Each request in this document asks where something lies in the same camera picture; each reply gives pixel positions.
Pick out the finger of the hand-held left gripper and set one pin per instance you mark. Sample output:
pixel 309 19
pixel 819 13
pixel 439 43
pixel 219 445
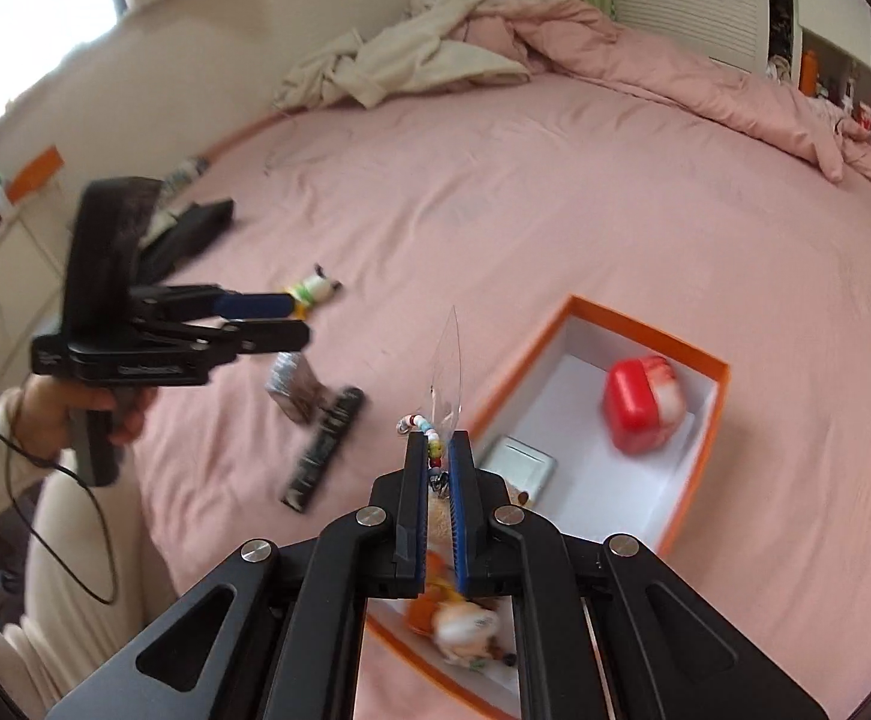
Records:
pixel 270 336
pixel 255 305

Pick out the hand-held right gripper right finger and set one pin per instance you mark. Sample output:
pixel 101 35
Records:
pixel 458 525

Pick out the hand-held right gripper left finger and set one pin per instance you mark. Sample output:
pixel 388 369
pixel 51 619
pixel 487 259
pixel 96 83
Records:
pixel 414 510

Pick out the black card deck box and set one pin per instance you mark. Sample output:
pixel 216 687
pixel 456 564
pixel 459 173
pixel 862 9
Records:
pixel 297 390

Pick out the orange yellow plush toy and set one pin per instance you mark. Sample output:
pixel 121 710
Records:
pixel 465 626

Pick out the black printed tube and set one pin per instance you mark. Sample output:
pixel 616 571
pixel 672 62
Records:
pixel 323 450

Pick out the orange cardboard box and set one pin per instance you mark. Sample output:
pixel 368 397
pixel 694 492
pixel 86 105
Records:
pixel 630 499

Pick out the red round case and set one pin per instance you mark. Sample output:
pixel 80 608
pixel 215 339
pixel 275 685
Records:
pixel 630 405

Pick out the person's left hand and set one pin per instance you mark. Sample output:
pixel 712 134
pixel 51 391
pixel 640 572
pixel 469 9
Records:
pixel 45 420

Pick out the white flat card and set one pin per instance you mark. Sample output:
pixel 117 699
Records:
pixel 522 465

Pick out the black pouch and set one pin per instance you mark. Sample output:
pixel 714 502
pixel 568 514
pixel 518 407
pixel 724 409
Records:
pixel 192 232

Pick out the white side cabinet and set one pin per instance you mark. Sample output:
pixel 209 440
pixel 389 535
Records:
pixel 0 300

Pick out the orange small box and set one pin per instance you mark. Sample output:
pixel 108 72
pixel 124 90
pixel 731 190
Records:
pixel 34 169

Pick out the white green patterned object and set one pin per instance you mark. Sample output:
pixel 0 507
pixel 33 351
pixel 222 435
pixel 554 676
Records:
pixel 180 174

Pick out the window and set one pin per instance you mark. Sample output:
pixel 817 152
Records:
pixel 15 15

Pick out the beige cloth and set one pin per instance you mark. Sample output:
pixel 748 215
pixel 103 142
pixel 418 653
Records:
pixel 405 52

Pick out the pink duvet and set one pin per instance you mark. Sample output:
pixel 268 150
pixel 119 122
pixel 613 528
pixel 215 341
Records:
pixel 668 75

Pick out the white slatted wardrobe door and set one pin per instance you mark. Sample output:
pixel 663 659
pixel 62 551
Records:
pixel 690 7

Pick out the orange bottle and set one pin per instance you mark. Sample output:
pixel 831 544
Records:
pixel 809 73

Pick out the red white cup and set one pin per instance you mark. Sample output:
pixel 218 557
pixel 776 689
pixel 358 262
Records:
pixel 867 116

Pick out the dark patterned scarf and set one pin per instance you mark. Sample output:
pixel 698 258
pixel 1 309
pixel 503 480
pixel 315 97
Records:
pixel 780 7

